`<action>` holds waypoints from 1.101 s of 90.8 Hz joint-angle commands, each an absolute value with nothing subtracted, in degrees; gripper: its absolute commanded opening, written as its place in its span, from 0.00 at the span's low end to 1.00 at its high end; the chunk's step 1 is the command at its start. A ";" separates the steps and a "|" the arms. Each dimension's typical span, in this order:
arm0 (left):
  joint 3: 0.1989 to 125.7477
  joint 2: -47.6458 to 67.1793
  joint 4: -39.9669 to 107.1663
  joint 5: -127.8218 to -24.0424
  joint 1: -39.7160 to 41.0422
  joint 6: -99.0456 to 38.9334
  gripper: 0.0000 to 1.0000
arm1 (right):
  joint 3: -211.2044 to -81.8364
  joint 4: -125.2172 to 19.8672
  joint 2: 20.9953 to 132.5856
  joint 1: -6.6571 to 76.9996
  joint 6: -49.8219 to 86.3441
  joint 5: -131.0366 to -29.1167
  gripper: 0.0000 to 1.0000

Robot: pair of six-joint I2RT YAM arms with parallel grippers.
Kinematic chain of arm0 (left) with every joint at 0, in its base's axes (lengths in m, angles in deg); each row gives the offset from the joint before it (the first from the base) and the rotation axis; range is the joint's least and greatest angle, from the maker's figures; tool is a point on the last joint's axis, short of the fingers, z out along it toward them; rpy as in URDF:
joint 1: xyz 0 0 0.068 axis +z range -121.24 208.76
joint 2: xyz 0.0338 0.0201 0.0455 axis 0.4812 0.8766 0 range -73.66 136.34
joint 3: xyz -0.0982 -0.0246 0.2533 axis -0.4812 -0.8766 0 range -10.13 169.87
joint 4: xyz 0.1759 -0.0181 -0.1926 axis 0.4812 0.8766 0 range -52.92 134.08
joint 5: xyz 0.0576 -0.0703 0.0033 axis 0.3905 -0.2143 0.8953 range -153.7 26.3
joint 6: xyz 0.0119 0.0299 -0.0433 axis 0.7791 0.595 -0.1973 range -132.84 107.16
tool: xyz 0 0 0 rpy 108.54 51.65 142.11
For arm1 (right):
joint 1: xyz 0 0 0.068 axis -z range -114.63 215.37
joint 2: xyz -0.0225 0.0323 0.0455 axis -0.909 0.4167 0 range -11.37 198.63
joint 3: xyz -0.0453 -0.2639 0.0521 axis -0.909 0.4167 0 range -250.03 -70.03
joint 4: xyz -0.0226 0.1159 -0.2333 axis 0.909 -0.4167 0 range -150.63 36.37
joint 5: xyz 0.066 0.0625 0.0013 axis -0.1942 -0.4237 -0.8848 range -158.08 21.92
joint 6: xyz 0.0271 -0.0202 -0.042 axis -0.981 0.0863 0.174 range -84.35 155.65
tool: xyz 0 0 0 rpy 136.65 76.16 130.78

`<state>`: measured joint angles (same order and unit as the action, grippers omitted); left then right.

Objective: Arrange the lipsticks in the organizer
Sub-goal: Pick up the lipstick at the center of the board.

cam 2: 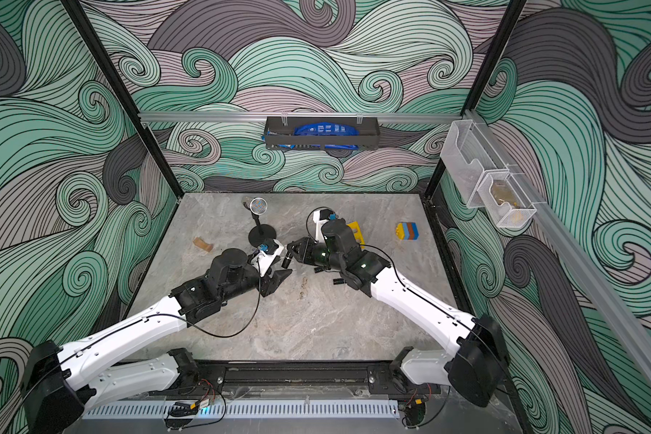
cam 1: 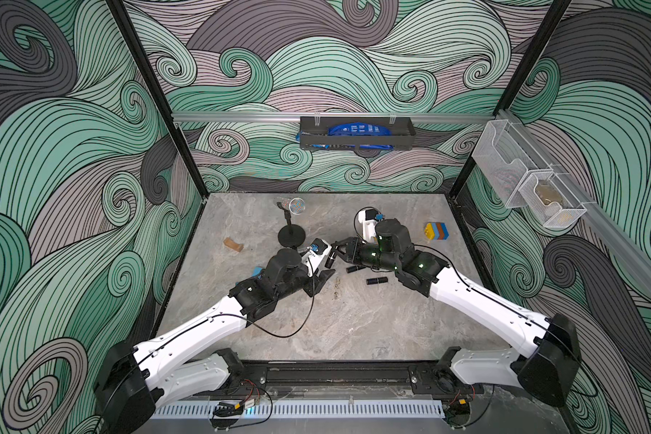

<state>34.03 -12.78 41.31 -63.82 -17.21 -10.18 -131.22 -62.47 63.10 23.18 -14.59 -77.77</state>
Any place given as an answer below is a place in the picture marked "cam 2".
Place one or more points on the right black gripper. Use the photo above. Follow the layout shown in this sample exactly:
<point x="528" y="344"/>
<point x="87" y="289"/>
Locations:
<point x="301" y="252"/>

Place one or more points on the black wall tray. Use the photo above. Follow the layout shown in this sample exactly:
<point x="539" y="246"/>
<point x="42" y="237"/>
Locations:
<point x="278" y="134"/>

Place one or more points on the brown wooden block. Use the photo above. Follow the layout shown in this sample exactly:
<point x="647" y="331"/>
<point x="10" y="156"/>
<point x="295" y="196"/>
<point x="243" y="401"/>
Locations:
<point x="203" y="245"/>

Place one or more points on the yellow triangle toy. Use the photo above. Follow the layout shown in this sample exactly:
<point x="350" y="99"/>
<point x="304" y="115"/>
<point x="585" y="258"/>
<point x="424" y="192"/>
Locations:
<point x="357" y="232"/>

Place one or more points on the aluminium rail right wall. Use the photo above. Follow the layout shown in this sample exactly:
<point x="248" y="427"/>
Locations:
<point x="584" y="272"/>

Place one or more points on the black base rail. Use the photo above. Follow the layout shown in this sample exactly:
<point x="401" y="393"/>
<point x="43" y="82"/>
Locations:
<point x="304" y="374"/>

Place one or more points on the blue item in tray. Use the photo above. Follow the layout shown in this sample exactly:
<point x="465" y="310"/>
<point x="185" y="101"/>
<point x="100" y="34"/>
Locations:
<point x="325" y="129"/>

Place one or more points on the aluminium rail wall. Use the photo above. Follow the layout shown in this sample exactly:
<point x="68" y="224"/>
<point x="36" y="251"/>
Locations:
<point x="255" y="116"/>
<point x="584" y="272"/>

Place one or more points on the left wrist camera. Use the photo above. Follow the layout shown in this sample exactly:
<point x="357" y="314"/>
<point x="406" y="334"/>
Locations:
<point x="268" y="252"/>

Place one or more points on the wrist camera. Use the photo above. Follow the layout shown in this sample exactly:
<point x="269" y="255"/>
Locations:
<point x="268" y="252"/>
<point x="320" y="217"/>

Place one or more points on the multicolour block stack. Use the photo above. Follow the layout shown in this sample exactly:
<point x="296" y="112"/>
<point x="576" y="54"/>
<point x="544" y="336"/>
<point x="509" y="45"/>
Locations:
<point x="407" y="231"/>

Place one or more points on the clear wall bin large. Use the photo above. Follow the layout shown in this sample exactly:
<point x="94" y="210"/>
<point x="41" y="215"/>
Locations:
<point x="469" y="158"/>

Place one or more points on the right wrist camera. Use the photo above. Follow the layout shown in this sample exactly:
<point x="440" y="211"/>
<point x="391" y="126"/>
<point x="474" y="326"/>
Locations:
<point x="320" y="217"/>

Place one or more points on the clear wall bin small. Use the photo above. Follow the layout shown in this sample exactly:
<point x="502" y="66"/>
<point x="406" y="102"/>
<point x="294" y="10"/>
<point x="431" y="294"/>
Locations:
<point x="503" y="201"/>

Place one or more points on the aluminium rail back wall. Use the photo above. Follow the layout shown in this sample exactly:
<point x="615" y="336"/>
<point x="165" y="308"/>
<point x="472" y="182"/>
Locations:
<point x="255" y="116"/>

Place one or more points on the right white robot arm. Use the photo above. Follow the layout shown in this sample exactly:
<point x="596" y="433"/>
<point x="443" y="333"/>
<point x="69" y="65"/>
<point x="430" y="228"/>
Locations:
<point x="473" y="357"/>

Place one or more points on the white slotted cable duct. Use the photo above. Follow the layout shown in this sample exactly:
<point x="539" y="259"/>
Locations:
<point x="254" y="409"/>

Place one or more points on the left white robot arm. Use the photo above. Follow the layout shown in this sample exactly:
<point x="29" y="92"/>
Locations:
<point x="61" y="382"/>

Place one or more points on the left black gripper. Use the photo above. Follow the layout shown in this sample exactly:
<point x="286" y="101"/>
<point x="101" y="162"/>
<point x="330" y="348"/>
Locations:
<point x="269" y="285"/>

